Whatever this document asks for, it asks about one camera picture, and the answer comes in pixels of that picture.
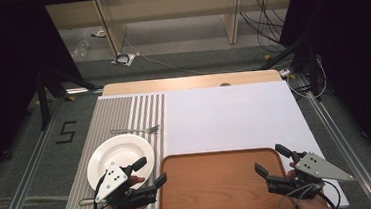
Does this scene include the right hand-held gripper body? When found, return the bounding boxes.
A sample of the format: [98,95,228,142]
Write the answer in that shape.
[263,147,356,203]

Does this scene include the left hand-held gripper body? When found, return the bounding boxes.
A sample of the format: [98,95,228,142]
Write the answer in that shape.
[92,157,160,209]

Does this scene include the white plate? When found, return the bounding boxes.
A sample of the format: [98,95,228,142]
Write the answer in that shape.
[84,131,158,195]

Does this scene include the silver knife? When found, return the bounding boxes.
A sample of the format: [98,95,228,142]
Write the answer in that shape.
[78,197,99,208]

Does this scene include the silver fork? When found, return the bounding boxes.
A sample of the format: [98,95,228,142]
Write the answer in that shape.
[109,124,161,138]

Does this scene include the brown wooden tray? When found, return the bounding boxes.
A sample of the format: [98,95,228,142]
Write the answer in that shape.
[152,144,298,209]

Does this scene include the person's right hand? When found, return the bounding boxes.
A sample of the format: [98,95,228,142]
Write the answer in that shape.
[284,159,332,209]

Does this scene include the grey striped placemat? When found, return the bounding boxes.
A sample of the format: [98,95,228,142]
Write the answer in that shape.
[55,92,175,209]

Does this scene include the white table board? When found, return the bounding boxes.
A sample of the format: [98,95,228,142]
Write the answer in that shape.
[51,75,350,209]

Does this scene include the light wooden table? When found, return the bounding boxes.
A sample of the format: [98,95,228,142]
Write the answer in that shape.
[100,68,284,97]

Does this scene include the black metal stand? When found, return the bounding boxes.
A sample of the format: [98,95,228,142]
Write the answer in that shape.
[32,61,108,131]
[258,33,323,103]

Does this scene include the clear plastic bag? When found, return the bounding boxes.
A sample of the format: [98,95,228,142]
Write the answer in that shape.
[69,39,91,59]

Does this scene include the dark curtain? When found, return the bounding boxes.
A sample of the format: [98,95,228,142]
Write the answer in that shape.
[277,0,371,192]
[0,0,92,188]

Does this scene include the light wooden shelf unit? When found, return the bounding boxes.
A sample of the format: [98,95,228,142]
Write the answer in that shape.
[44,0,302,61]

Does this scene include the left hand-held gripper cable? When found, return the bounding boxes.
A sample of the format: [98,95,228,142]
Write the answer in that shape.
[86,172,111,209]

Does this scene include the hand-held gripper cable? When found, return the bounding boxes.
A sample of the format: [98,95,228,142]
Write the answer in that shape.
[275,178,343,209]
[86,172,111,209]

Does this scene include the right hand-held gripper cable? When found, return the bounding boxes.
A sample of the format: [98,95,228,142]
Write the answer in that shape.
[275,178,343,209]

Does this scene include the metal floor rail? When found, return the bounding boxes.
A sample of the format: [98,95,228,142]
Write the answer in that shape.
[296,69,371,209]
[0,96,71,209]

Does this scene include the thin white floor cable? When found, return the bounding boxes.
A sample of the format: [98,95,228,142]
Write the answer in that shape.
[120,20,266,82]

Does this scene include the white packet with black cable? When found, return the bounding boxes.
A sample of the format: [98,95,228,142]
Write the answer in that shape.
[110,51,137,69]

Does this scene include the bundle of black cables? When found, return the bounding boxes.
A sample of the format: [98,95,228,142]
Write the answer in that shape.
[237,0,292,56]

